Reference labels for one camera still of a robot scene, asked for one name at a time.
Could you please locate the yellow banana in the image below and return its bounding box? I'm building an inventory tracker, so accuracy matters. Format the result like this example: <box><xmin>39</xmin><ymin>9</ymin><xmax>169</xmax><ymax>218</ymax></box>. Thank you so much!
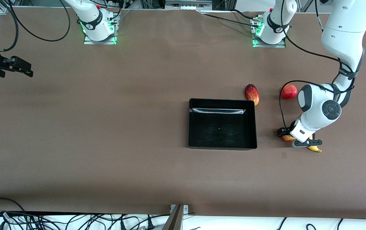
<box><xmin>307</xmin><ymin>134</ymin><xmax>323</xmax><ymax>153</ymax></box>

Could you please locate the black plastic box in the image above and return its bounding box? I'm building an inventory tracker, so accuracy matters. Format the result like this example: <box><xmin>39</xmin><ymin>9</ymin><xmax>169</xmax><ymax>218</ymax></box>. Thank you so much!
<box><xmin>188</xmin><ymin>98</ymin><xmax>258</xmax><ymax>150</ymax></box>

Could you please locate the red pomegranate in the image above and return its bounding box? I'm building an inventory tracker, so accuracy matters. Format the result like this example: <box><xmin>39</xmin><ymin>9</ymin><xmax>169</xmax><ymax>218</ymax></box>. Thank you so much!
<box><xmin>281</xmin><ymin>84</ymin><xmax>298</xmax><ymax>100</ymax></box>

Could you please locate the red yellow mango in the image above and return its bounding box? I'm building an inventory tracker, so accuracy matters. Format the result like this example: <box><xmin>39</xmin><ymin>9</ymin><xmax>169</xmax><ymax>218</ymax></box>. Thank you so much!
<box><xmin>245</xmin><ymin>84</ymin><xmax>260</xmax><ymax>106</ymax></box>

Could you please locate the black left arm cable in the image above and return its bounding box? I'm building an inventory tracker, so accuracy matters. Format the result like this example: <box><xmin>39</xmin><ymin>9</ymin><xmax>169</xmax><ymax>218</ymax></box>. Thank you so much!
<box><xmin>279</xmin><ymin>0</ymin><xmax>359</xmax><ymax>130</ymax></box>

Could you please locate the long drooping black cable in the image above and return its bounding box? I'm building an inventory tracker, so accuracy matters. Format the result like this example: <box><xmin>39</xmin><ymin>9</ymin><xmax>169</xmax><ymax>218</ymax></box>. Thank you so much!
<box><xmin>8</xmin><ymin>0</ymin><xmax>72</xmax><ymax>42</ymax></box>

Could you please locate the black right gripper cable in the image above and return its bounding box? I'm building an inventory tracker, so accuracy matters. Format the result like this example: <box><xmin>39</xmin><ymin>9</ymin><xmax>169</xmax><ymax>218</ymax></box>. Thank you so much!
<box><xmin>0</xmin><ymin>0</ymin><xmax>20</xmax><ymax>53</ymax></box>

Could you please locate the aluminium frame profile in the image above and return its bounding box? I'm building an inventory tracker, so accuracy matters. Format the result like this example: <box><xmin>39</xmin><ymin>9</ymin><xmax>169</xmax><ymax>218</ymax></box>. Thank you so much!
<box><xmin>0</xmin><ymin>0</ymin><xmax>22</xmax><ymax>14</ymax></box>

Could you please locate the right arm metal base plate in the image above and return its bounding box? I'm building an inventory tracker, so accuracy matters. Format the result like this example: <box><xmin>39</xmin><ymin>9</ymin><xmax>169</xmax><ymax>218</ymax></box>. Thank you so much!
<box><xmin>83</xmin><ymin>19</ymin><xmax>117</xmax><ymax>45</ymax></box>

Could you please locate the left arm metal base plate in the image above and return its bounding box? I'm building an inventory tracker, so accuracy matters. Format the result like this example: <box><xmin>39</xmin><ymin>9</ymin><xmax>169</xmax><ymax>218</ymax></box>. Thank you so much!
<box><xmin>252</xmin><ymin>16</ymin><xmax>286</xmax><ymax>48</ymax></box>

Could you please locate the small metal corner bracket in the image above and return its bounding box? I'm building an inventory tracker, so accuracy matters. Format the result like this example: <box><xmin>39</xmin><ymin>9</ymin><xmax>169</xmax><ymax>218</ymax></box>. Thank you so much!
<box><xmin>170</xmin><ymin>204</ymin><xmax>190</xmax><ymax>214</ymax></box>

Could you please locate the aluminium post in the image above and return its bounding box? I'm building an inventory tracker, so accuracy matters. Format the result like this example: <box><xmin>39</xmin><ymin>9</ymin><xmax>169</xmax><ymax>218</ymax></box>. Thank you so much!
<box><xmin>162</xmin><ymin>204</ymin><xmax>185</xmax><ymax>230</ymax></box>

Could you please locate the black cable with white tag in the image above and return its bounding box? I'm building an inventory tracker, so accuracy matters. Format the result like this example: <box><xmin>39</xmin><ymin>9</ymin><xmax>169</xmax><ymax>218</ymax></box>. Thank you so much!
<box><xmin>0</xmin><ymin>211</ymin><xmax>43</xmax><ymax>230</ymax></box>

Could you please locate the grey metal connector bracket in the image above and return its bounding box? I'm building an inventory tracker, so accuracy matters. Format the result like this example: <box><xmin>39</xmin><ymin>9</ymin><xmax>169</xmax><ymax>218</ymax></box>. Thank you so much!
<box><xmin>165</xmin><ymin>0</ymin><xmax>213</xmax><ymax>11</ymax></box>

